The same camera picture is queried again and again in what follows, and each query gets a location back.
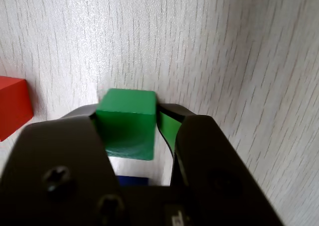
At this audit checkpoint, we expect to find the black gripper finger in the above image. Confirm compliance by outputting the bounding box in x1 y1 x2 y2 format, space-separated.
0 104 123 226

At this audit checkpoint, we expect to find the red wooden cube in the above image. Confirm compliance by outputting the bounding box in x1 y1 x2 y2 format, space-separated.
0 76 34 143

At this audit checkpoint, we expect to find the green wooden cube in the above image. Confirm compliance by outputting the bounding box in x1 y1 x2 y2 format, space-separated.
95 88 158 161

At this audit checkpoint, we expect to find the blue wooden cube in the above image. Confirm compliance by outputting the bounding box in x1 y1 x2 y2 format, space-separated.
116 175 151 187

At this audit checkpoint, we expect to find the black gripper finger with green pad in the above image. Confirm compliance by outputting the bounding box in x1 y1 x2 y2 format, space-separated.
156 102 285 226

